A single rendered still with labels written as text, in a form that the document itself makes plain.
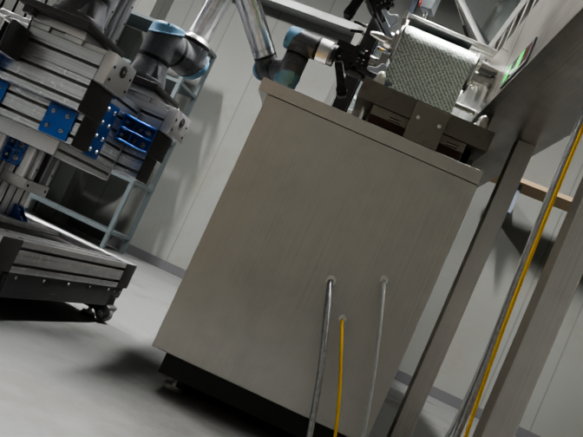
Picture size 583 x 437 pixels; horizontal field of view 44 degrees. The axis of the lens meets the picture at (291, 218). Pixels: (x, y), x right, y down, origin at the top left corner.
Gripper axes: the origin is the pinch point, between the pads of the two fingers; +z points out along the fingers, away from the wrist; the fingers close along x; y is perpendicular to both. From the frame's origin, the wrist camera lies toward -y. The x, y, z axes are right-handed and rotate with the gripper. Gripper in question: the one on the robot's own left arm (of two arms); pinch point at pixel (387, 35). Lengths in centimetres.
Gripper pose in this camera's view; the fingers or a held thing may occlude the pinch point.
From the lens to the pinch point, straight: 243.8
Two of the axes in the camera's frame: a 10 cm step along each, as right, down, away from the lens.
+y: 9.0, -4.4, 0.1
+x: 0.3, 0.9, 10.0
